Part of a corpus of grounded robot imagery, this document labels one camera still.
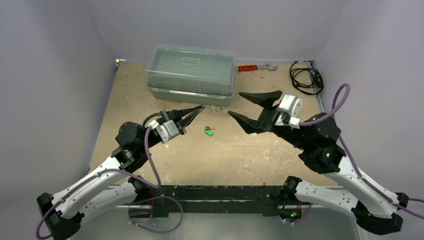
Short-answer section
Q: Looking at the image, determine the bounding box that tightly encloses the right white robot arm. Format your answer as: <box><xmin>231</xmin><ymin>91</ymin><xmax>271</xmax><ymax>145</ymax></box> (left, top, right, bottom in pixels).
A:
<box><xmin>229</xmin><ymin>90</ymin><xmax>409</xmax><ymax>235</ymax></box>

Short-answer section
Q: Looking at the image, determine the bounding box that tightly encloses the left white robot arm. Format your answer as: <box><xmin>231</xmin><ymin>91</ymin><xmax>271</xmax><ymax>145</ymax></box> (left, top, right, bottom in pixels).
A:
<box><xmin>35</xmin><ymin>104</ymin><xmax>205</xmax><ymax>240</ymax></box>

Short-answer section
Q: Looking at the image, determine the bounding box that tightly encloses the key with green tag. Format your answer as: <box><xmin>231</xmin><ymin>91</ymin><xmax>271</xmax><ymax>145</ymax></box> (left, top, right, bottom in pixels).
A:
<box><xmin>204</xmin><ymin>126</ymin><xmax>215</xmax><ymax>137</ymax></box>

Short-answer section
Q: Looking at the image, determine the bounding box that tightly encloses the grey plastic toolbox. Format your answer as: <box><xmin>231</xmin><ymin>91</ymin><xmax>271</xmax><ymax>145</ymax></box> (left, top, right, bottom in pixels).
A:
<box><xmin>145</xmin><ymin>44</ymin><xmax>236</xmax><ymax>107</ymax></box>

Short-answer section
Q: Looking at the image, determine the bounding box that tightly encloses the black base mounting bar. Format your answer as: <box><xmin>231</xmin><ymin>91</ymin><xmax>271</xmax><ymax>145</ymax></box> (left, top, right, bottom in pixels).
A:
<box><xmin>133</xmin><ymin>185</ymin><xmax>309</xmax><ymax>218</ymax></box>

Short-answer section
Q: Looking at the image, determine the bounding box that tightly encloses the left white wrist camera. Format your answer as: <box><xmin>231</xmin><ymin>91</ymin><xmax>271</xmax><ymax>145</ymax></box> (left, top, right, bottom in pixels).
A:
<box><xmin>147</xmin><ymin>120</ymin><xmax>181</xmax><ymax>143</ymax></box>

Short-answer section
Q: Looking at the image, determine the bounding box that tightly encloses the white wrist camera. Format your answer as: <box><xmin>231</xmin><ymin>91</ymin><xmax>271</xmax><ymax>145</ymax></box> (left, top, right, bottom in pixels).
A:
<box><xmin>147</xmin><ymin>120</ymin><xmax>181</xmax><ymax>143</ymax></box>
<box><xmin>274</xmin><ymin>94</ymin><xmax>303</xmax><ymax>129</ymax></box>

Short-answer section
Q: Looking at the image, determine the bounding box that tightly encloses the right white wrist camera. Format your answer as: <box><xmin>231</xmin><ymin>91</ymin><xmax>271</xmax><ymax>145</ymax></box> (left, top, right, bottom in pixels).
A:
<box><xmin>274</xmin><ymin>94</ymin><xmax>303</xmax><ymax>129</ymax></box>

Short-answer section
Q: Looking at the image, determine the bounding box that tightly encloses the orange handled adjustable wrench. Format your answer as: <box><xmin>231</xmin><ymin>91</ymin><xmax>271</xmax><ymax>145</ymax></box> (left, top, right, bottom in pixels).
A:
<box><xmin>236</xmin><ymin>62</ymin><xmax>278</xmax><ymax>72</ymax></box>

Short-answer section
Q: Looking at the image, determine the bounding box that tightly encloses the black coiled cable bundle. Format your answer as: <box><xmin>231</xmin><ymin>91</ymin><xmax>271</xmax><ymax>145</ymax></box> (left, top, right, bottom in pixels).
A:
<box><xmin>289</xmin><ymin>60</ymin><xmax>325</xmax><ymax>96</ymax></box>

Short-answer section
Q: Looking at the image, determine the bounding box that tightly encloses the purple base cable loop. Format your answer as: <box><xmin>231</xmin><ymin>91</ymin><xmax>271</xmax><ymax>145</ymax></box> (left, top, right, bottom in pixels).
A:
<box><xmin>127</xmin><ymin>195</ymin><xmax>184</xmax><ymax>234</ymax></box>

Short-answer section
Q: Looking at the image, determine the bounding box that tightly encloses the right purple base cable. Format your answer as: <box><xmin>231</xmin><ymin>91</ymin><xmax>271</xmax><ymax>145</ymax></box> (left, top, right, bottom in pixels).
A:
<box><xmin>282</xmin><ymin>202</ymin><xmax>316</xmax><ymax>226</ymax></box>

